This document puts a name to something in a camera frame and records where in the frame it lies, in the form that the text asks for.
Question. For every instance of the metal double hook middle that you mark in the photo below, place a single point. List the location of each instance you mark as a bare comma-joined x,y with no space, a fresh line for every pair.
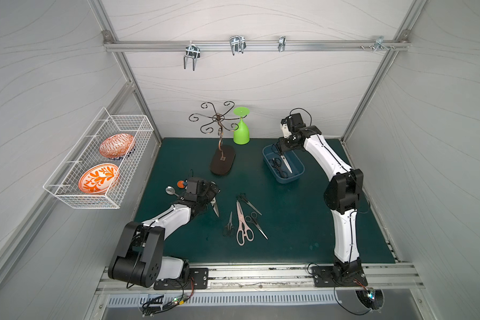
237,44

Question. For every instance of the aluminium top rail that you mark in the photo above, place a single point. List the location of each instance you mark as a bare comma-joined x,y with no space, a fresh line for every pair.
252,46

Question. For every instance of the cream handled kitchen scissors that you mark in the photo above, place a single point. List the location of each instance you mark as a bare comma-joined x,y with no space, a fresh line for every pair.
215,207

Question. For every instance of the orange patterned bowl upper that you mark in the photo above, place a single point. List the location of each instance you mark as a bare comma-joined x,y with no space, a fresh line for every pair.
118,146

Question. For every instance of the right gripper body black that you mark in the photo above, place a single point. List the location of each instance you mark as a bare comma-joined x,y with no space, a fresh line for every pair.
284,148

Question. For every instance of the small black scissors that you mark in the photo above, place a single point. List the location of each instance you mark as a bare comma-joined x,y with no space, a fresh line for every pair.
228,229

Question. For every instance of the orange patterned plate lower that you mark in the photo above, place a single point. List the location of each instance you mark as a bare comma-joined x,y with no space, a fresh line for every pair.
99,179

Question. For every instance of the white vent grille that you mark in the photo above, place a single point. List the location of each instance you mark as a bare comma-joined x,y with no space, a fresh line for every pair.
202,299

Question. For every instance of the white hello kitty spoon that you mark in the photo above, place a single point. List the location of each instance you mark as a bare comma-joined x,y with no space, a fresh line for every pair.
171,191

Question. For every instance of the copper cup holder stand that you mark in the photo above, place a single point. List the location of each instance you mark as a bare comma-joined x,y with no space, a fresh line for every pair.
223,158

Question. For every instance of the round floor port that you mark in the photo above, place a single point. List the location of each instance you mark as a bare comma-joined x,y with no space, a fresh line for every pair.
372,299

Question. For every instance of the white wire basket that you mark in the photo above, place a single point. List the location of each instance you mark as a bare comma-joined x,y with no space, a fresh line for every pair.
63,183

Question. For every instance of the metal double hook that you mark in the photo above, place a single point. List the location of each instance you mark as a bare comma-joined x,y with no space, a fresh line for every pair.
192,53
237,44

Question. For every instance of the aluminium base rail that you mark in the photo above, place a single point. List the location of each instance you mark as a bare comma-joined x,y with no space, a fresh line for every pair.
221,278

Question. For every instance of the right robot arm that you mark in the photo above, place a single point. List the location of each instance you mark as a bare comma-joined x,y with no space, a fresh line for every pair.
342,194

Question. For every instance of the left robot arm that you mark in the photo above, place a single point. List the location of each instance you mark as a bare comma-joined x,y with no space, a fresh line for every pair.
138,258

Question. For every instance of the pink handled scissors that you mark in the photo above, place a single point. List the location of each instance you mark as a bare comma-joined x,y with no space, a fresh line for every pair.
244,232

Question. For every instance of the blue plastic storage box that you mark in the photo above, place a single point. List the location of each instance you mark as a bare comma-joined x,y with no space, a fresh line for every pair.
297,166

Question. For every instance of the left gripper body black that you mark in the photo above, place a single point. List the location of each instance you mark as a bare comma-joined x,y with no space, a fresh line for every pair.
210,195

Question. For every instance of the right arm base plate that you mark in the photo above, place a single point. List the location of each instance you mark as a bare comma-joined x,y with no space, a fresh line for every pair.
334,276

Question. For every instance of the metal double hook left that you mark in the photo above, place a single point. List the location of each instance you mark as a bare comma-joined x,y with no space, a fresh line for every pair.
192,53

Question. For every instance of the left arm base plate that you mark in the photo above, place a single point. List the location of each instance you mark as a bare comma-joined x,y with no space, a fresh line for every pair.
191,278

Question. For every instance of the green plastic goblet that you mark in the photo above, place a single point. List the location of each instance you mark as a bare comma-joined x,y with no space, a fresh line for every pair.
241,135

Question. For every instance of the metal single hook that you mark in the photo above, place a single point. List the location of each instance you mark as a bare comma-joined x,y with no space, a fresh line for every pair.
281,44

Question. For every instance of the metal hook right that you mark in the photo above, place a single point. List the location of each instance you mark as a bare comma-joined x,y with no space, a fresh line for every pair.
379,46

